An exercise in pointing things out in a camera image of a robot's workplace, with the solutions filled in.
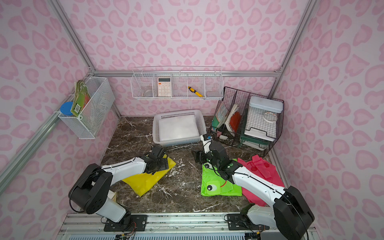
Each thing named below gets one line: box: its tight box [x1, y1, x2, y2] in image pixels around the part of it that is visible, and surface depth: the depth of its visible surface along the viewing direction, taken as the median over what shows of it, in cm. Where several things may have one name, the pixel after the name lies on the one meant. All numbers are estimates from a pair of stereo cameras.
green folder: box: [212, 115, 220, 128], surface depth 112 cm
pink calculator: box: [157, 77, 171, 97], surface depth 95 cm
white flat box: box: [244, 106, 278, 142], surface depth 89 cm
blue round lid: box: [59, 101, 74, 116], surface depth 67 cm
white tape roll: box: [263, 111, 278, 122], surface depth 93 cm
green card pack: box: [70, 80, 91, 118], surface depth 70 cm
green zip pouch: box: [238, 135, 271, 148], surface depth 94 cm
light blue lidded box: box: [249, 96, 284, 113], surface depth 98 cm
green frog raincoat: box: [201, 162, 243, 197], surface depth 84 cm
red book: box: [225, 104, 242, 137], surface depth 106 cm
